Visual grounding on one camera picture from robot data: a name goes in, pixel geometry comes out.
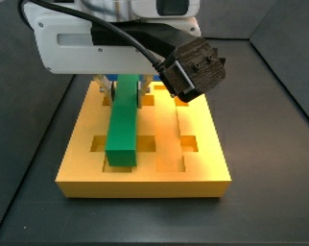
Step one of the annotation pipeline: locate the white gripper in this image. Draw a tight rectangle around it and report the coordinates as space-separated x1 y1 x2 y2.
23 0 201 108

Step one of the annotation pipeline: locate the green long block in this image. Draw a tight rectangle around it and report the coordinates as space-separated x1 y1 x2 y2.
106 75 140 167

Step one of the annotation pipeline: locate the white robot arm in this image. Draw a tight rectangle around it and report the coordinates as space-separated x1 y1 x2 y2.
18 0 204 102

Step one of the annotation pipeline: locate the yellow slotted board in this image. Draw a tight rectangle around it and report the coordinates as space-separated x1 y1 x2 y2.
56 82 232 198

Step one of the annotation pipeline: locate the blue long block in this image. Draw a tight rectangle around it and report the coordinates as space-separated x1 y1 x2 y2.
106 74 161 82

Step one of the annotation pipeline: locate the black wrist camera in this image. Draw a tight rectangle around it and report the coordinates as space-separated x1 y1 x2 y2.
91 22 225 103

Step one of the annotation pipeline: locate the black camera cable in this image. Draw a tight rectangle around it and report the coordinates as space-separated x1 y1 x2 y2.
18 0 167 72

